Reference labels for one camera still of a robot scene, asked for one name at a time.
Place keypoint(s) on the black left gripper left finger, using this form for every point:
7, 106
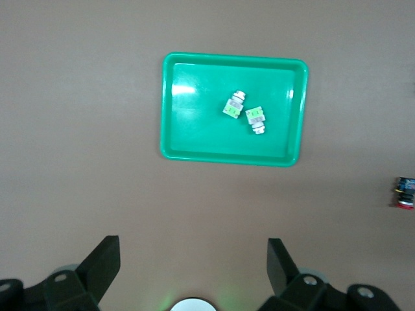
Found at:
94, 275

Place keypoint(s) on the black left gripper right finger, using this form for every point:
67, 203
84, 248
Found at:
291, 285

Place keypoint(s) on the green push button switch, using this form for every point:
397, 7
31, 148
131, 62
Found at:
256, 120
234, 105

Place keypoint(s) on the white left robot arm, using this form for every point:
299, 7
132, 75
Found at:
193, 305

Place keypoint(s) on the green plastic tray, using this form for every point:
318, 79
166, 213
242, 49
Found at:
201, 129

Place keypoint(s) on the red push button switch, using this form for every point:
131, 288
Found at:
405, 191

